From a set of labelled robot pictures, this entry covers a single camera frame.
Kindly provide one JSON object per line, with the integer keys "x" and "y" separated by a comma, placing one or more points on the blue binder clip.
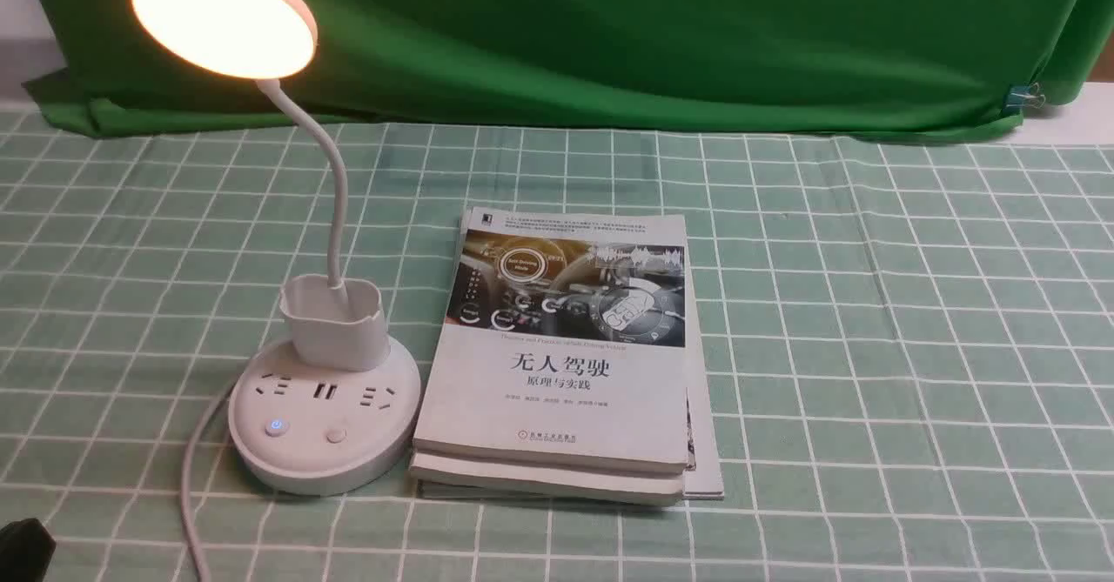
{"x": 1023, "y": 97}

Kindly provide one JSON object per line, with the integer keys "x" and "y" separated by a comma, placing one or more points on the green backdrop cloth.
{"x": 905, "y": 71}

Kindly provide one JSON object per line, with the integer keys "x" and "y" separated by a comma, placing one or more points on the middle white book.
{"x": 448, "y": 477}

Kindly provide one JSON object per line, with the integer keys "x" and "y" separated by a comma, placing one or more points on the bottom thin white book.
{"x": 703, "y": 472}

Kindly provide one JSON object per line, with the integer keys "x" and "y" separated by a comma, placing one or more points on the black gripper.
{"x": 26, "y": 550}

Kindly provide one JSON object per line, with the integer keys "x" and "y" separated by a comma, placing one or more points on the top white self-driving book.
{"x": 563, "y": 343}

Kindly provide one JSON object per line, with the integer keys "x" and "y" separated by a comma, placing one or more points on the white desk lamp with sockets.
{"x": 332, "y": 407}

